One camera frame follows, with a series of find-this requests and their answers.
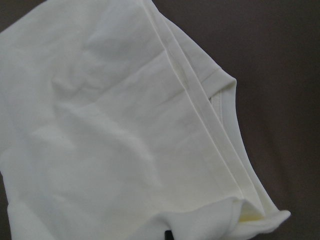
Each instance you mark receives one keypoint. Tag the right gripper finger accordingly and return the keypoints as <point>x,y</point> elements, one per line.
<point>168,233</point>

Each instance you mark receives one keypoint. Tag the cream long-sleeve cat shirt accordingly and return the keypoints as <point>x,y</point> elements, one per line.
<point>115,125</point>

